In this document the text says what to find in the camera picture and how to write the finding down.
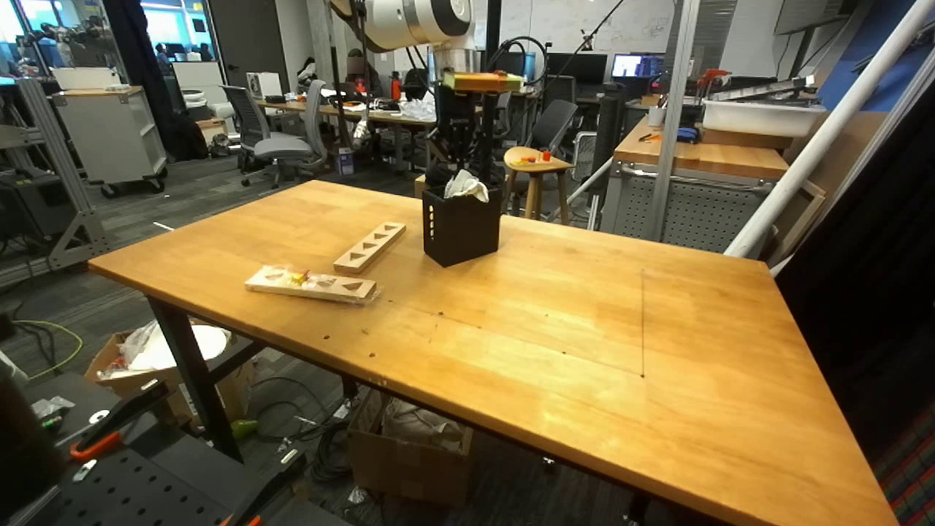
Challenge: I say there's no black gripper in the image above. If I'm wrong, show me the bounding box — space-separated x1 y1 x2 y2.
433 88 487 188

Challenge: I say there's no white towel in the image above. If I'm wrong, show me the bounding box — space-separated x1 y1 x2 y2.
442 168 493 206

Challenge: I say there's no black box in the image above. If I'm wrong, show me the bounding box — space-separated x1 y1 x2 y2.
421 186 506 270

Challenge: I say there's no open cardboard box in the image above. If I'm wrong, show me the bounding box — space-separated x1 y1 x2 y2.
84 320 240 405

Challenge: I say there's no round wooden stool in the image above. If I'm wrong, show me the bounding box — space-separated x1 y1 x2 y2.
503 143 579 226

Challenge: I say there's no black office chair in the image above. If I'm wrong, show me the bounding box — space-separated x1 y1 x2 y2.
528 98 583 155

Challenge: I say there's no plain wooden puzzle board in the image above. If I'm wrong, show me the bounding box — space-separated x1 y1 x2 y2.
331 219 409 276

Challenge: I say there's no seated person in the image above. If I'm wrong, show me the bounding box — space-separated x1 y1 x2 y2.
339 48 389 102

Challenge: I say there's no gray office chair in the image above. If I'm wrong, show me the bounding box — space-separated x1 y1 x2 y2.
219 82 331 191

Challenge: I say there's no laptop screen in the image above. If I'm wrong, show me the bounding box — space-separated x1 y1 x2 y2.
608 51 671 88

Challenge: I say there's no plastic-wrapped wooden puzzle board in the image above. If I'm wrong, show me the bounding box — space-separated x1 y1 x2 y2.
243 263 382 311

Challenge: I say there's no gray vertical pole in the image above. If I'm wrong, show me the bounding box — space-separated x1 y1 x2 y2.
649 0 703 243

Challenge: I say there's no wooden top workbench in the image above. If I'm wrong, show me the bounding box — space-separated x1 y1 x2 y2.
602 115 795 251

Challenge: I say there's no white plastic bin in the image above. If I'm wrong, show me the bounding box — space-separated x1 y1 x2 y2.
699 98 830 142

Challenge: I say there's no black table leg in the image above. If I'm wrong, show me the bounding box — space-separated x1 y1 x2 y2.
144 297 247 462

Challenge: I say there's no white cabinet cart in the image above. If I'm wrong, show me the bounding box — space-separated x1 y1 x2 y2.
50 86 170 196

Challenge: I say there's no white slanted pole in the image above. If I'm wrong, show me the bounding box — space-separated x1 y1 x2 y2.
724 0 935 263

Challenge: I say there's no black perforated metal plate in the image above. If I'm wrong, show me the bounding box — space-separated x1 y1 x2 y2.
38 428 303 526

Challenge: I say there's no gray metal shelf frame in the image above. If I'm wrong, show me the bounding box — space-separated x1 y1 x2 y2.
0 73 110 294

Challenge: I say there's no orange handled clamp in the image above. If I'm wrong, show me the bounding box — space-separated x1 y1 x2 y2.
63 428 132 468

